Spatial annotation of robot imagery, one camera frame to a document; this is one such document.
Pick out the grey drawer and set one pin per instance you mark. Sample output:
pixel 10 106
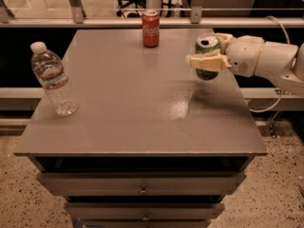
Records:
pixel 144 211
pixel 140 184

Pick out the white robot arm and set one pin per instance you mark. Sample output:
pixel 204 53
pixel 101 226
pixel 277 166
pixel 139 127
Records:
pixel 282 65

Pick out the red Coca-Cola can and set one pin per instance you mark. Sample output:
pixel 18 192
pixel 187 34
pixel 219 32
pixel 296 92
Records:
pixel 150 28

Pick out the black office chair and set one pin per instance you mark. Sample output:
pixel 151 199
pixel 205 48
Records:
pixel 134 2

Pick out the green La Croix can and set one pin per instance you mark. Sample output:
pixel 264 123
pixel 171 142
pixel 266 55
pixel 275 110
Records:
pixel 208 47

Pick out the metal railing frame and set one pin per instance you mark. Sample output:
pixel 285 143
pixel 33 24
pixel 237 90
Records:
pixel 185 13

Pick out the middle grey drawer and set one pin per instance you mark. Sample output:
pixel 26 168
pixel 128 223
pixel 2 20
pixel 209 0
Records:
pixel 144 211

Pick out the top grey drawer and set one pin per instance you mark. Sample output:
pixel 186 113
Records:
pixel 140 184

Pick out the clear plastic water bottle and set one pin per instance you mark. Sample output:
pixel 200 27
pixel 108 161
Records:
pixel 50 73

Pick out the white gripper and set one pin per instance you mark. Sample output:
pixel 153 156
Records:
pixel 243 55

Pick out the grey drawer cabinet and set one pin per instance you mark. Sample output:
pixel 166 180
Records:
pixel 142 110

